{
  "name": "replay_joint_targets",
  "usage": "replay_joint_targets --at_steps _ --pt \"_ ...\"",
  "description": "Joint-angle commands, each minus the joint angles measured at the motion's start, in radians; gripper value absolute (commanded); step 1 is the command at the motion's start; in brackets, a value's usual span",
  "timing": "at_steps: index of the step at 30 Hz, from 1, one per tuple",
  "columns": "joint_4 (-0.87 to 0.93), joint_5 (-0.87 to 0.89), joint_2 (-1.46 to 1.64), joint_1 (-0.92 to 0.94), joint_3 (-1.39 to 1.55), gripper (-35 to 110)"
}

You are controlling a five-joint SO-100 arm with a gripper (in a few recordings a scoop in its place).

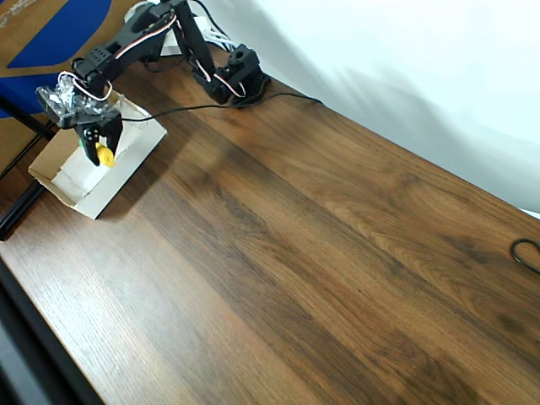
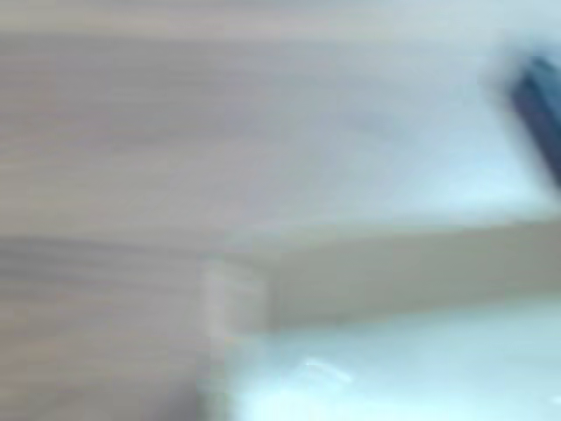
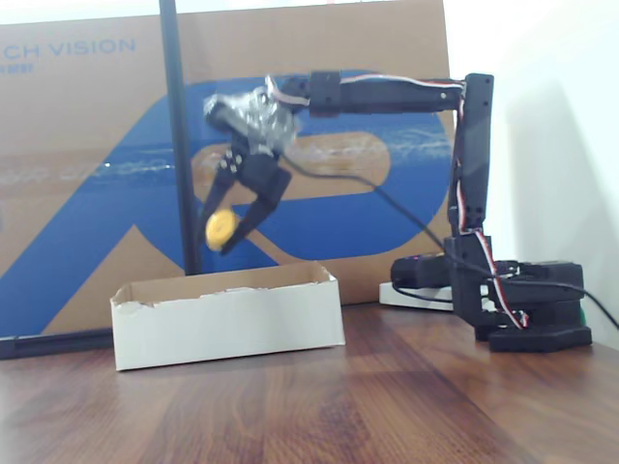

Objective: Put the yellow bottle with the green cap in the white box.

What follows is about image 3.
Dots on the black power adapter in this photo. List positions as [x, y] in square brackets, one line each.
[421, 270]

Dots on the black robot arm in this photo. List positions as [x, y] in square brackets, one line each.
[474, 145]

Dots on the yellow green glue bottle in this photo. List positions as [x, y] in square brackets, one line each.
[220, 229]

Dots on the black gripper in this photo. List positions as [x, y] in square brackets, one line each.
[261, 177]

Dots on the large brown carton blue print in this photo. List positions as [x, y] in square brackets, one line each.
[72, 121]

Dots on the white cardboard box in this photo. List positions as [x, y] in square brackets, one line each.
[227, 324]

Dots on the black metal pole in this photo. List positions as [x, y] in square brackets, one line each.
[176, 121]

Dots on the black stand foot bar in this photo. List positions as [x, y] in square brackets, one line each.
[53, 344]

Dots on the white power strip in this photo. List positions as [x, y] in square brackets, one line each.
[411, 297]

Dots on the plastic-wrapped wrist camera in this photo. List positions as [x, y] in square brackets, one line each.
[256, 118]

